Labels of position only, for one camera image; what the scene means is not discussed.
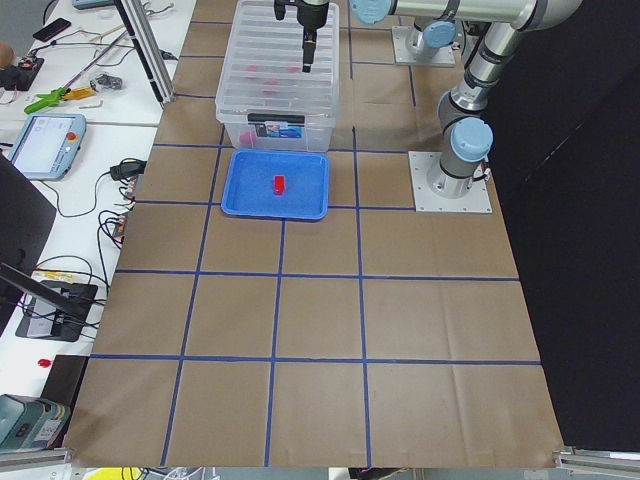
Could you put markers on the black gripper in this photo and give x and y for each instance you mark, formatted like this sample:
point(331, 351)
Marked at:
point(312, 13)

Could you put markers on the clear plastic box lid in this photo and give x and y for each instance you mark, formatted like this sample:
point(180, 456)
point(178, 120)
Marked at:
point(258, 38)

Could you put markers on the red block from tray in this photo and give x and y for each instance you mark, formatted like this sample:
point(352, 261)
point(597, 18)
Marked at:
point(279, 184)

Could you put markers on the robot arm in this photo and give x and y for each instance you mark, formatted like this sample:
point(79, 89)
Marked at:
point(428, 39)
point(467, 138)

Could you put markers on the black box latch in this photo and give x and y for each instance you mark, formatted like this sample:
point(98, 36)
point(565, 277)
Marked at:
point(273, 117)

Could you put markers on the clear plastic storage box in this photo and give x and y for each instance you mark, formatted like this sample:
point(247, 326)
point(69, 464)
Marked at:
point(314, 136)

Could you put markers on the blue plastic tray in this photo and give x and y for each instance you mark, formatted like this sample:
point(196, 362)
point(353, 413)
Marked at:
point(248, 189)

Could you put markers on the black power adapter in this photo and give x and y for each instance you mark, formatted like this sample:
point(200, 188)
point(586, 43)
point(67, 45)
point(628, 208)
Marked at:
point(127, 168)

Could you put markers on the black smartphone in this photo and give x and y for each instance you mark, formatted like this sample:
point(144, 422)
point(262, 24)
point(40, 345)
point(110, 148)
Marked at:
point(51, 30)

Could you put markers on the blue teach pendant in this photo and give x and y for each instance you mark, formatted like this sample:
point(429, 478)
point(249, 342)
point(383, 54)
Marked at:
point(47, 145)

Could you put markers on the black monitor stand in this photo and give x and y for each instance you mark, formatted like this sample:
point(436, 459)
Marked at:
point(57, 310)

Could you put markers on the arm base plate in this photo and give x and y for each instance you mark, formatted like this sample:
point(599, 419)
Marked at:
point(402, 56)
point(436, 192)

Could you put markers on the aluminium frame post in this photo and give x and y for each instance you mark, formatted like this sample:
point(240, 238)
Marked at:
point(138, 27)

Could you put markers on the green handled reach grabber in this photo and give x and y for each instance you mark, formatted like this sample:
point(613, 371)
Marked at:
point(55, 96)

